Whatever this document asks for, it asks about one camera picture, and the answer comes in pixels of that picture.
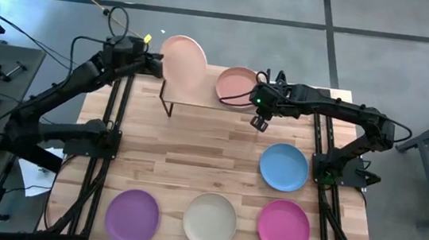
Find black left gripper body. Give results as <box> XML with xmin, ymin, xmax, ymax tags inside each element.
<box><xmin>122</xmin><ymin>48</ymin><xmax>154</xmax><ymax>77</ymax></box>

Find blue plate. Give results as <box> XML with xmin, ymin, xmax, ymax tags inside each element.
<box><xmin>256</xmin><ymin>140</ymin><xmax>312</xmax><ymax>195</ymax></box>

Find thin black floor cable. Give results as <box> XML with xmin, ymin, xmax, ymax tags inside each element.
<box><xmin>0</xmin><ymin>0</ymin><xmax>79</xmax><ymax>70</ymax></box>

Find purple plate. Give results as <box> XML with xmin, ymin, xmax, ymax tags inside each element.
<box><xmin>102</xmin><ymin>185</ymin><xmax>163</xmax><ymax>240</ymax></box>

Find magenta plate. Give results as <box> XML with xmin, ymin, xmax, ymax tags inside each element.
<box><xmin>255</xmin><ymin>197</ymin><xmax>315</xmax><ymax>240</ymax></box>

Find white paper sheet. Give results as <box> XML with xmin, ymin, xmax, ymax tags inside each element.
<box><xmin>14</xmin><ymin>143</ymin><xmax>67</xmax><ymax>200</ymax></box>

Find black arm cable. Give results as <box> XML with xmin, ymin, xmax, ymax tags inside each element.
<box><xmin>68</xmin><ymin>1</ymin><xmax>149</xmax><ymax>75</ymax></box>
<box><xmin>215</xmin><ymin>66</ymin><xmax>269</xmax><ymax>110</ymax></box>

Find terracotta plate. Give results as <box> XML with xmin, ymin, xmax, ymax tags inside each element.
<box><xmin>213</xmin><ymin>64</ymin><xmax>265</xmax><ymax>113</ymax></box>

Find cream plate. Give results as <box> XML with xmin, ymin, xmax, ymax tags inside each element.
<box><xmin>180</xmin><ymin>190</ymin><xmax>241</xmax><ymax>240</ymax></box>

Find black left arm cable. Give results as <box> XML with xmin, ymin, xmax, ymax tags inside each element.
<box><xmin>68</xmin><ymin>1</ymin><xmax>149</xmax><ymax>75</ymax></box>

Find wooden shelf, black metal legs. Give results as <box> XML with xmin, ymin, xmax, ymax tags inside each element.
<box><xmin>157</xmin><ymin>58</ymin><xmax>280</xmax><ymax>130</ymax></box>

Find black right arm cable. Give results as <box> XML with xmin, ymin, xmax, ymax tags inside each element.
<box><xmin>215</xmin><ymin>66</ymin><xmax>269</xmax><ymax>110</ymax></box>

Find pale peach plate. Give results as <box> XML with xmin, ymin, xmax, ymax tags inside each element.
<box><xmin>156</xmin><ymin>33</ymin><xmax>211</xmax><ymax>99</ymax></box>

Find black aluminium table frame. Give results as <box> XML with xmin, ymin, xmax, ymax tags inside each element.
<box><xmin>36</xmin><ymin>57</ymin><xmax>392</xmax><ymax>240</ymax></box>

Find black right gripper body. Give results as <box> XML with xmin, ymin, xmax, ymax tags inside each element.
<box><xmin>258</xmin><ymin>79</ymin><xmax>289</xmax><ymax>103</ymax></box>

